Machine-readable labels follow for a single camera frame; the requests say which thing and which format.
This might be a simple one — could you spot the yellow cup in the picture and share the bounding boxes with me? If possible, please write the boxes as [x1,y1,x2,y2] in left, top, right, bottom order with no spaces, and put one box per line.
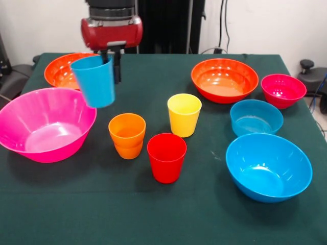
[167,93,202,138]

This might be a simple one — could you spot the orange cup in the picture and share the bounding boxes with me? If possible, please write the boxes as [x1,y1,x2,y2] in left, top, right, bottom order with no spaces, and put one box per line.
[114,140,144,160]
[108,113,147,149]

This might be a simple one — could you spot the blue cable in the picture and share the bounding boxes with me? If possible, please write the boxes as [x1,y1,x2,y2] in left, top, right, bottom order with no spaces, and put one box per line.
[308,72,327,114]

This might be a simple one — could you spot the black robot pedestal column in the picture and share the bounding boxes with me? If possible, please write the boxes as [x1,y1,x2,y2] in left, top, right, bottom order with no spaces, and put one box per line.
[135,0,206,54]

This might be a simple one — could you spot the large pink bowl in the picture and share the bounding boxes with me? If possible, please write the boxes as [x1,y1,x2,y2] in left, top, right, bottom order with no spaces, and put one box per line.
[0,87,98,164]

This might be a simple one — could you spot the small magenta bowl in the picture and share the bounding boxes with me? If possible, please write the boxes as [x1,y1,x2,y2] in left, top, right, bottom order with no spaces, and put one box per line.
[261,73,307,110]

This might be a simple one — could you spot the blue cup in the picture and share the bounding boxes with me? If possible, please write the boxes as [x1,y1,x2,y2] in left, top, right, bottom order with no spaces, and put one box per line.
[70,55,116,109]

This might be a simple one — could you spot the large blue bowl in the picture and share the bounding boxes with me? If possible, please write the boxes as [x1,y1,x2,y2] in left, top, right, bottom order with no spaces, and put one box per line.
[225,133,313,204]

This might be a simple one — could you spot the dark green tablecloth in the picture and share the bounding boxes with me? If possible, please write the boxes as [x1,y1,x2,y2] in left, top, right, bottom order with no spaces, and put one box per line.
[0,53,327,245]

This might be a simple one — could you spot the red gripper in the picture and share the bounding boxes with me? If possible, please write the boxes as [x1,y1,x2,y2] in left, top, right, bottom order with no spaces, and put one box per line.
[81,15,144,84]

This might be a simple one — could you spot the red cup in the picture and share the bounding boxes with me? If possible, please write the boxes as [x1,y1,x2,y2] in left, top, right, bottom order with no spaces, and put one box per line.
[147,133,188,184]

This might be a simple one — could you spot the orange-red bowl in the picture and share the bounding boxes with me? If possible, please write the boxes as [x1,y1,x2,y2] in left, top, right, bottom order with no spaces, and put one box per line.
[191,58,260,105]
[43,52,103,90]

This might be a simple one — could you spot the black cable with adapter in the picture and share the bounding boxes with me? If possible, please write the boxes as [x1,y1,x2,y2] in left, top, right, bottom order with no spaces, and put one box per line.
[201,0,232,55]

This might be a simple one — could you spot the small blue bowl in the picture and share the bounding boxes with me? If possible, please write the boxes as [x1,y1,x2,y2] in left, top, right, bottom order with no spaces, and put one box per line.
[229,99,284,137]

